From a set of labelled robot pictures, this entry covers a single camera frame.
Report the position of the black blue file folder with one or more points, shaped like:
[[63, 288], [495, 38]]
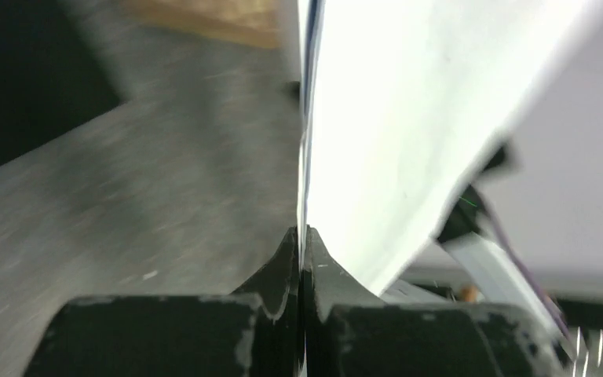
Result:
[[51, 80]]

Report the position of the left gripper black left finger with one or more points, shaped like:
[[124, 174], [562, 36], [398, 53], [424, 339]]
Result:
[[252, 331]]

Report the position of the white paper sheet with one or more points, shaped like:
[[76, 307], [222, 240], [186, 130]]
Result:
[[404, 102]]

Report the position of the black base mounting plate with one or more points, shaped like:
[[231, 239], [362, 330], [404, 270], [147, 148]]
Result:
[[578, 312]]

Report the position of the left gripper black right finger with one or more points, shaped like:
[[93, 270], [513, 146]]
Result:
[[351, 332]]

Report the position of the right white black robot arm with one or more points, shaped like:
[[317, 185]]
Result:
[[473, 238]]

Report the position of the white slotted cable duct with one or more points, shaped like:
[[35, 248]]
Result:
[[589, 361]]

